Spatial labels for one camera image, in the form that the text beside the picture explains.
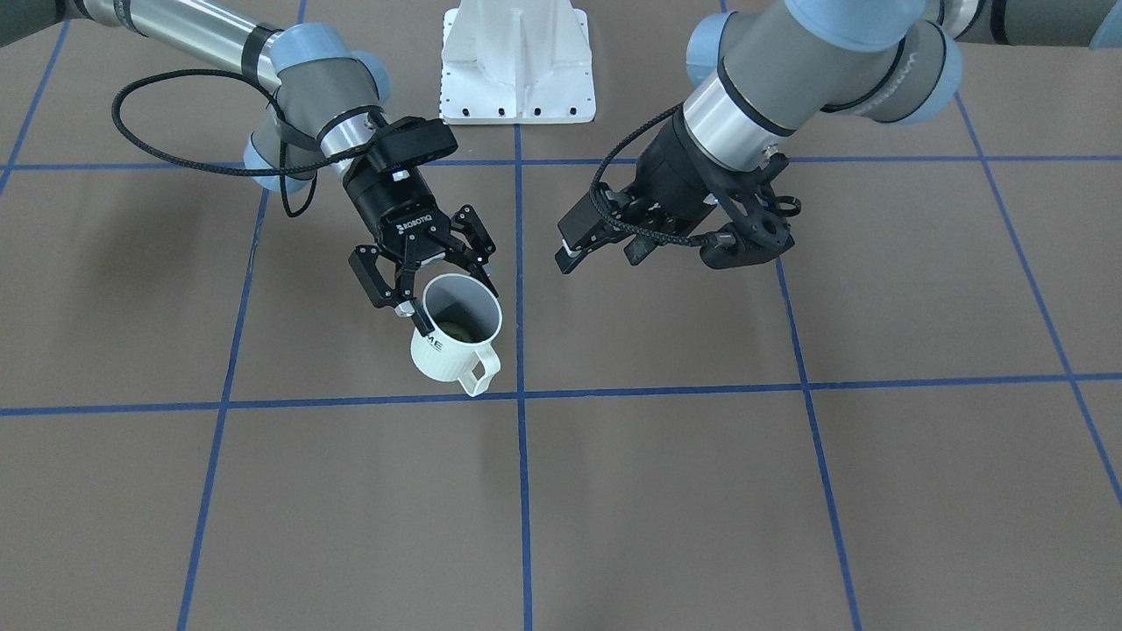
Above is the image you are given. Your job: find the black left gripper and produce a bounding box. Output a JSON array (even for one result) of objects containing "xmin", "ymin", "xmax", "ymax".
[{"xmin": 554, "ymin": 110, "xmax": 719, "ymax": 274}]

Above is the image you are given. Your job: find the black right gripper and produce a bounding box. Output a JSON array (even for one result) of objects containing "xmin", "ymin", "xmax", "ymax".
[{"xmin": 342, "ymin": 159, "xmax": 500, "ymax": 336}]

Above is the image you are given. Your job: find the white ribbed HOME mug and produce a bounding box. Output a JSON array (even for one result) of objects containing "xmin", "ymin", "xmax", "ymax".
[{"xmin": 410, "ymin": 274, "xmax": 502, "ymax": 397}]

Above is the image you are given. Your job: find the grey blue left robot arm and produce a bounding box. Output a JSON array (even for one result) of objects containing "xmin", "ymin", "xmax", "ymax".
[{"xmin": 557, "ymin": 1, "xmax": 1119, "ymax": 274}]

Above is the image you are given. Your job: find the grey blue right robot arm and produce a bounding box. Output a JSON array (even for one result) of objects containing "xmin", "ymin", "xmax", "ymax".
[{"xmin": 3, "ymin": 1, "xmax": 502, "ymax": 336}]

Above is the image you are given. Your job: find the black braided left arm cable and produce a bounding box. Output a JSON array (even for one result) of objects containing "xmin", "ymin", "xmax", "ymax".
[{"xmin": 589, "ymin": 103, "xmax": 742, "ymax": 248}]

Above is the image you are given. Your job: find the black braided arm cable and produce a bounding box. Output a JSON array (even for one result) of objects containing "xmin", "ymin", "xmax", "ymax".
[
  {"xmin": 589, "ymin": 103, "xmax": 742, "ymax": 248},
  {"xmin": 111, "ymin": 70, "xmax": 387, "ymax": 218}
]

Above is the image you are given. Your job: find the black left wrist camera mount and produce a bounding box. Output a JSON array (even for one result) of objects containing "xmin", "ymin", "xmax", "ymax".
[{"xmin": 699, "ymin": 149, "xmax": 802, "ymax": 269}]

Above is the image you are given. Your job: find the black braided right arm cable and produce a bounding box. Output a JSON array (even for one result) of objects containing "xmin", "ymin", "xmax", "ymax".
[{"xmin": 111, "ymin": 70, "xmax": 387, "ymax": 218}]

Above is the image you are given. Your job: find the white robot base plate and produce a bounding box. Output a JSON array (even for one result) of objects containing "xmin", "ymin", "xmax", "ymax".
[{"xmin": 438, "ymin": 1, "xmax": 597, "ymax": 125}]

